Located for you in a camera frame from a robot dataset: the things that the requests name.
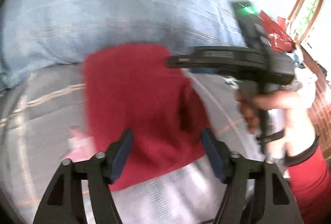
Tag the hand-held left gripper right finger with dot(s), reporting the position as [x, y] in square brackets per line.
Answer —
[213, 156]

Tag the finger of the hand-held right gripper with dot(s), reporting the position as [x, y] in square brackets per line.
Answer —
[219, 57]

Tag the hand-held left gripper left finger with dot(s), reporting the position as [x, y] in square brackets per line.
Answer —
[121, 159]

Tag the red small shirt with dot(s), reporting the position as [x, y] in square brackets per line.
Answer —
[134, 89]

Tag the person's right forearm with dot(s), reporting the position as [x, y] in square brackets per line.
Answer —
[313, 182]

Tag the person's right hand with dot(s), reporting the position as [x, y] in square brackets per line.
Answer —
[294, 120]

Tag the red crumpled wrapping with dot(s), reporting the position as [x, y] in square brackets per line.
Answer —
[279, 35]

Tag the wooden framed picture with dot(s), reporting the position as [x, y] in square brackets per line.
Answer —
[310, 4]

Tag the black wrist band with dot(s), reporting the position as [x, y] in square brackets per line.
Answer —
[302, 155]

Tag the grey striped bed sheet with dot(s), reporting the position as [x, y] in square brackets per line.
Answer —
[46, 89]

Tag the blue plaid pillow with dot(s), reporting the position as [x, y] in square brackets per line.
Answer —
[103, 7]

